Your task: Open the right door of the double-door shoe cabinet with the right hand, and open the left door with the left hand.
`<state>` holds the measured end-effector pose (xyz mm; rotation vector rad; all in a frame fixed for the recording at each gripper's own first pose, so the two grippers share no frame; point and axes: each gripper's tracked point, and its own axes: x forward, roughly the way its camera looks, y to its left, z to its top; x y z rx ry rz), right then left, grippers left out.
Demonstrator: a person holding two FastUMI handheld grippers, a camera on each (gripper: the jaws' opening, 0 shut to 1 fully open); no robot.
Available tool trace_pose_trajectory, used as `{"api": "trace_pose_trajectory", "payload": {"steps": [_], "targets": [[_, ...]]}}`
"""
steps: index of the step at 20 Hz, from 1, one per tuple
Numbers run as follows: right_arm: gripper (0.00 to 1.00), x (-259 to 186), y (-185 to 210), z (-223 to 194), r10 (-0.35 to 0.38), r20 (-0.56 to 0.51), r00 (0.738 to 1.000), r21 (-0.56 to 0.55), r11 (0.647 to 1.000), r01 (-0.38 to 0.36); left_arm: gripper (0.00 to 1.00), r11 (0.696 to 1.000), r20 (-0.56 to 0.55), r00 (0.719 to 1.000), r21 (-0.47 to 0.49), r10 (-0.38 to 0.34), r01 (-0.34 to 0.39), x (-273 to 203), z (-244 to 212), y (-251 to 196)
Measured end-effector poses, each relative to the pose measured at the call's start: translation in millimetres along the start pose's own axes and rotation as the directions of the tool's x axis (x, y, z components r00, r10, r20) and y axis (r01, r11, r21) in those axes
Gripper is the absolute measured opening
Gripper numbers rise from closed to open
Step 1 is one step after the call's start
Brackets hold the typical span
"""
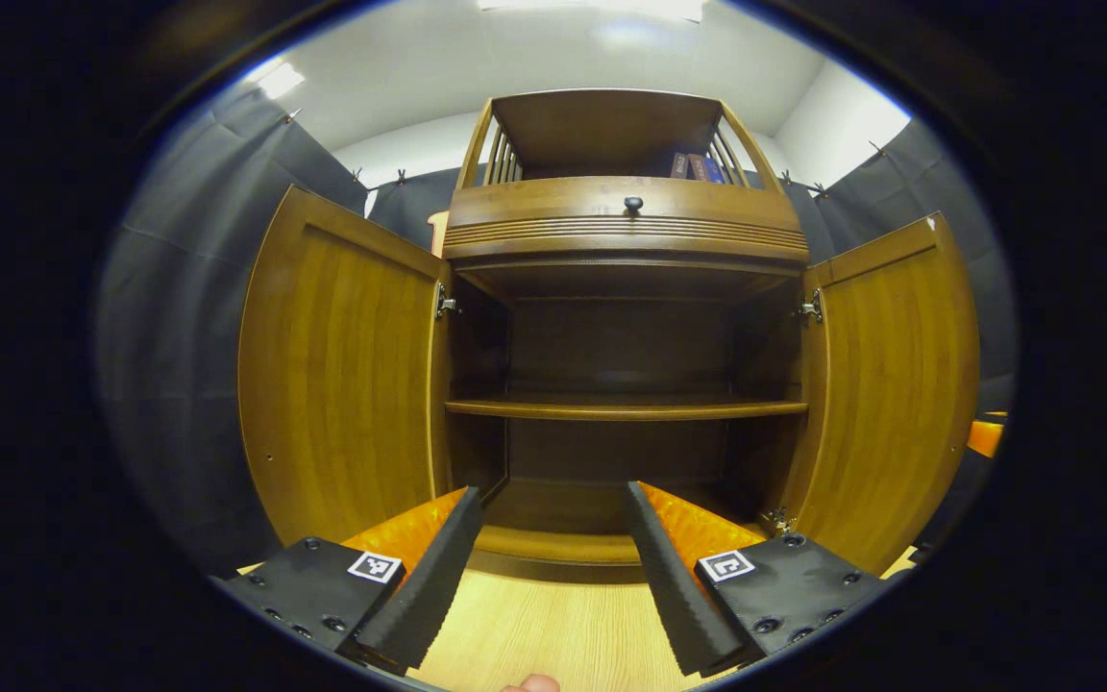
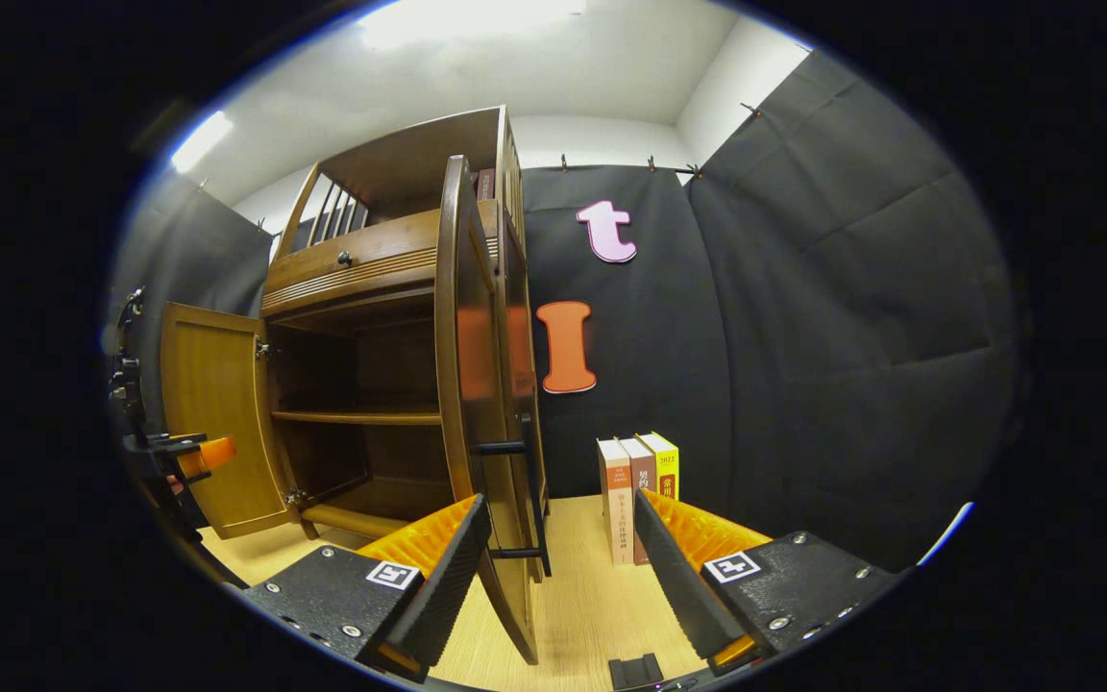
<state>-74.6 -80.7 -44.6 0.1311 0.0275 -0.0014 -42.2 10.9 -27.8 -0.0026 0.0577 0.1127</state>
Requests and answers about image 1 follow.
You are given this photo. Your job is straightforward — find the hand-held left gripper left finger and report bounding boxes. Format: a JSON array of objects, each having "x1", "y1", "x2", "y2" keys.
[{"x1": 210, "y1": 487, "x2": 483, "y2": 679}]

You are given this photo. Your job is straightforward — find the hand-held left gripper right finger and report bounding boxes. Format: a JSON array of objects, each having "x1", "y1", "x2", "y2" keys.
[{"x1": 623, "y1": 481, "x2": 900, "y2": 679}]

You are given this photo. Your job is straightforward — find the wooden cabinet door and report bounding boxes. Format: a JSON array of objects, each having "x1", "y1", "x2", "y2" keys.
[
  {"x1": 784, "y1": 211, "x2": 982, "y2": 576},
  {"x1": 237, "y1": 185, "x2": 454, "y2": 547}
]

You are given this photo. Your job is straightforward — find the wooden inner shelf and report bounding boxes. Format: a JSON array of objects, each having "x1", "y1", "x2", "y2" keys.
[{"x1": 445, "y1": 392, "x2": 810, "y2": 422}]

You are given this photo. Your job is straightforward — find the black backdrop cloth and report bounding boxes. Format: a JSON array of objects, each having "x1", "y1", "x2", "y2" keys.
[{"x1": 97, "y1": 85, "x2": 1016, "y2": 578}]

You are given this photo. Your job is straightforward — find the wooden drawer black knob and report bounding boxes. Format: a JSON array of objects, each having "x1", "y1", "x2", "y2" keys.
[{"x1": 443, "y1": 176, "x2": 811, "y2": 270}]

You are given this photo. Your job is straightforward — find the ceiling light panel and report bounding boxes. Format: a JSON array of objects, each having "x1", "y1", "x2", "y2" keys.
[
  {"x1": 477, "y1": 0, "x2": 708, "y2": 24},
  {"x1": 258, "y1": 62, "x2": 308, "y2": 101}
]

